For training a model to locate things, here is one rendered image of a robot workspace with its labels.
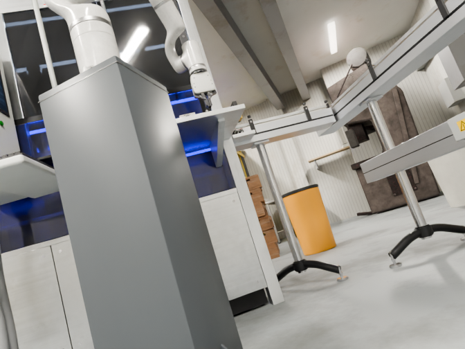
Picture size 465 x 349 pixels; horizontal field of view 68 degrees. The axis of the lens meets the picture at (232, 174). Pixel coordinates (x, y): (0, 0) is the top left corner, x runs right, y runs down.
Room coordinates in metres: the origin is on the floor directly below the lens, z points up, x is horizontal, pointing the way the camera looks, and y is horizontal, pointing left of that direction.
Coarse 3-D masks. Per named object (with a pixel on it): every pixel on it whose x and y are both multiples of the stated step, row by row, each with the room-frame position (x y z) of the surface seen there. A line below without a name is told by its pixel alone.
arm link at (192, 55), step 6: (186, 42) 1.48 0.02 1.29; (192, 42) 1.49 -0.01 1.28; (198, 42) 1.52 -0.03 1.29; (186, 48) 1.49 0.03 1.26; (192, 48) 1.48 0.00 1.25; (198, 48) 1.50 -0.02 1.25; (186, 54) 1.49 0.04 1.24; (192, 54) 1.48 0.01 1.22; (198, 54) 1.49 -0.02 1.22; (186, 60) 1.50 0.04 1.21; (192, 60) 1.48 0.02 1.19; (198, 60) 1.49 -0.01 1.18; (186, 66) 1.52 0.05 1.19
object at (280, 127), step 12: (312, 108) 2.04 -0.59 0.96; (252, 120) 1.91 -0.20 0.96; (264, 120) 1.97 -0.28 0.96; (276, 120) 1.96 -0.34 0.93; (288, 120) 1.98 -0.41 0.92; (300, 120) 1.99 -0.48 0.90; (312, 120) 2.01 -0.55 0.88; (324, 120) 2.03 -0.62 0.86; (264, 132) 1.94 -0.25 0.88; (276, 132) 1.95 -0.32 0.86; (288, 132) 1.97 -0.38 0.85; (300, 132) 2.05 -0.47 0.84; (240, 144) 1.90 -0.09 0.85; (252, 144) 1.96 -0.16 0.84
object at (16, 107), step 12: (0, 0) 1.55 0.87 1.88; (12, 0) 1.57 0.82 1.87; (24, 0) 1.58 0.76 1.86; (96, 0) 1.66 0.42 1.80; (108, 0) 1.69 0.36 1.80; (0, 12) 1.55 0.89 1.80; (12, 12) 1.57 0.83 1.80; (0, 24) 1.55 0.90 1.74; (0, 36) 1.55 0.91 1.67; (0, 48) 1.54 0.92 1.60; (12, 72) 1.55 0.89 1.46; (12, 84) 1.55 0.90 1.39; (12, 96) 1.55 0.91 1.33; (12, 108) 1.54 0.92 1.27; (24, 120) 1.55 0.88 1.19; (36, 120) 1.56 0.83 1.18; (48, 156) 1.57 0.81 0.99
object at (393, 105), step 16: (352, 64) 6.14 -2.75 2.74; (352, 80) 6.14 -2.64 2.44; (336, 96) 6.31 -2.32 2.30; (384, 96) 5.96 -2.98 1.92; (400, 96) 5.85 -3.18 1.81; (368, 112) 6.12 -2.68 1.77; (384, 112) 6.00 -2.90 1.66; (400, 112) 5.87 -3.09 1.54; (352, 128) 6.45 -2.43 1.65; (368, 128) 6.92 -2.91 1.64; (400, 128) 5.94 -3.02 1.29; (416, 128) 5.85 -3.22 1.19; (352, 144) 6.12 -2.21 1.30; (416, 176) 5.94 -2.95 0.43; (432, 176) 5.86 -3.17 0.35; (368, 192) 6.35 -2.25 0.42; (384, 192) 6.23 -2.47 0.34; (400, 192) 6.10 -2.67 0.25; (416, 192) 6.01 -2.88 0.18; (432, 192) 5.90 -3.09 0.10; (384, 208) 6.28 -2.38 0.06
